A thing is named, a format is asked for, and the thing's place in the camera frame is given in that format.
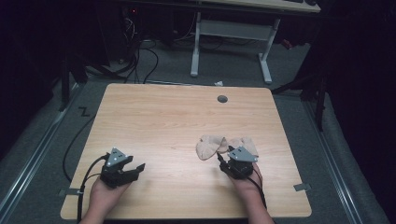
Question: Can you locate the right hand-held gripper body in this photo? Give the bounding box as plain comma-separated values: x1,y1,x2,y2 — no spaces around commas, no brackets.
219,146,259,181

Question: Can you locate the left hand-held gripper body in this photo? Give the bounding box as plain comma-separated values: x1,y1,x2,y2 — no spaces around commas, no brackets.
99,147,135,189

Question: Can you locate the beige sock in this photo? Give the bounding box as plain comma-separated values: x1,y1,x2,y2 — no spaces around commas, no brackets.
195,133,229,161
228,136,260,158

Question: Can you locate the person's right hand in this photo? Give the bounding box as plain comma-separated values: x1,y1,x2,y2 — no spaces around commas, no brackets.
228,162,264,200

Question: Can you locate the person's left hand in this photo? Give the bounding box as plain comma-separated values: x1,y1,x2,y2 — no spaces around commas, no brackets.
89,176,132,207

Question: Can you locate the black metal stand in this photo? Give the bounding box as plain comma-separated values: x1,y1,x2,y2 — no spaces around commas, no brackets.
57,55,90,112
271,69,328,133

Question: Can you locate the white desk with metal legs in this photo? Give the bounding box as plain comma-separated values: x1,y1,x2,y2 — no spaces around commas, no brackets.
189,0,322,85

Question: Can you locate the black computer tower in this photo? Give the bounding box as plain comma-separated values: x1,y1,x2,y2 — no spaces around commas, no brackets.
102,4,176,68

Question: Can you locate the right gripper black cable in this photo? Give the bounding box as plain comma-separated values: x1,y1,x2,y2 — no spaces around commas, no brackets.
246,169,268,210

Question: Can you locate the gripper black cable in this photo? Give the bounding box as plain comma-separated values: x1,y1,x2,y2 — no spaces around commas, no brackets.
76,154,110,224
246,169,268,210

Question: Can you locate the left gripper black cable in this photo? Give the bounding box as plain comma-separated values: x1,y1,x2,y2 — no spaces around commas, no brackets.
76,154,110,224

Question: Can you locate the black floor cable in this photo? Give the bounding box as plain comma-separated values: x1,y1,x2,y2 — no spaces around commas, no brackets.
62,114,97,184

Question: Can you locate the metal floor rail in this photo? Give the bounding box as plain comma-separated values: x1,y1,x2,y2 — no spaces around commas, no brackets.
303,101,364,224
0,83,82,216

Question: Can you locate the bundle of black cables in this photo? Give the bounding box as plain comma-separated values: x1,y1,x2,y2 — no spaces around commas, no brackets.
90,15,161,85

